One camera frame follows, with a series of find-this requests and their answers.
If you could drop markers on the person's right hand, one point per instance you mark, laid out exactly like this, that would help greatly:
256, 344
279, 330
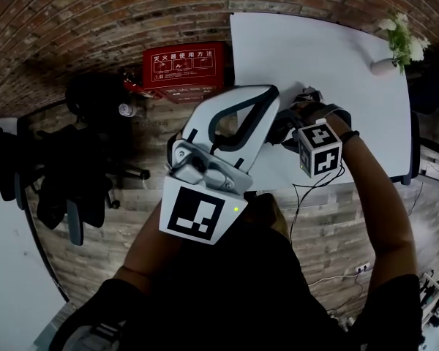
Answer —
311, 111

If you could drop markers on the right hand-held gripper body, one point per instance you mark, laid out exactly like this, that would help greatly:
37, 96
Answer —
325, 159

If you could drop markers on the white ceramic vase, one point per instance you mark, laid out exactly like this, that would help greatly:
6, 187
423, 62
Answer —
382, 67

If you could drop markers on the person's left forearm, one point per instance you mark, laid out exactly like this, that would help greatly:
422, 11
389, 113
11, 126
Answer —
150, 247

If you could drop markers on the black strapped device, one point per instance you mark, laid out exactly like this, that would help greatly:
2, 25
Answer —
283, 130

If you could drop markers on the person's black shirt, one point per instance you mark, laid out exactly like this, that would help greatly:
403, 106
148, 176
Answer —
223, 298

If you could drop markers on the white desk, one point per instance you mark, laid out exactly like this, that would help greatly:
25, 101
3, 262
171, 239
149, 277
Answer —
11, 269

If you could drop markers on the white flowers bouquet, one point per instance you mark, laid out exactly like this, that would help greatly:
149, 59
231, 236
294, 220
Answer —
400, 38

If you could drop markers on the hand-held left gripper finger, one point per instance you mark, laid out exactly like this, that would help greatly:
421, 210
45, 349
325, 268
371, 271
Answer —
201, 119
263, 134

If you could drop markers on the black wrist band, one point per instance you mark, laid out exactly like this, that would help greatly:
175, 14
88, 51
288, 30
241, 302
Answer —
350, 136

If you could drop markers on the white power strip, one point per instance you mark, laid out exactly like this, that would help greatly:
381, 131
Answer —
362, 268

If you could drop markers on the white table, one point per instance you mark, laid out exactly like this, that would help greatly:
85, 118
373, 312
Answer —
314, 49

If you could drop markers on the black bag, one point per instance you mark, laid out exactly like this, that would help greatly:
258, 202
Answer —
95, 97

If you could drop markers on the red fire extinguisher box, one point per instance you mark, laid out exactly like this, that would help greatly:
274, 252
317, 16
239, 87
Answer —
184, 68

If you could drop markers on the person's khaki trousers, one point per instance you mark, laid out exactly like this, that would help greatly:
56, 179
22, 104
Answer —
276, 218

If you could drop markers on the clear plastic bottle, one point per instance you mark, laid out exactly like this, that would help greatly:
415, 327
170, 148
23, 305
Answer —
127, 110

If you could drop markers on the red fire extinguisher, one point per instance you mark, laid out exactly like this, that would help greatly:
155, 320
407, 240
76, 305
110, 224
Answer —
139, 86

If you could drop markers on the person's right forearm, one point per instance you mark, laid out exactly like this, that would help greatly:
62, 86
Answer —
380, 214

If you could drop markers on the black office chair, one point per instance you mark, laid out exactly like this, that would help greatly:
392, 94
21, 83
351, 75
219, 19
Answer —
69, 181
431, 93

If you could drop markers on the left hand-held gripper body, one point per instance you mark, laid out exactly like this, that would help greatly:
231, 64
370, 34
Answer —
194, 214

